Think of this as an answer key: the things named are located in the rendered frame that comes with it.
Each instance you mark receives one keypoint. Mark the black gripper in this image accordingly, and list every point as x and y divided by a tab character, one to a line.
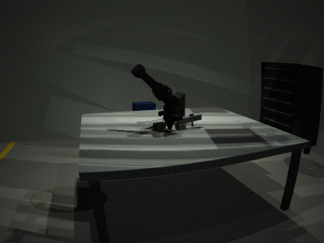
169	115

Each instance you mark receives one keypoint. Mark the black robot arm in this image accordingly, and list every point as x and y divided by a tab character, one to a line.
159	90

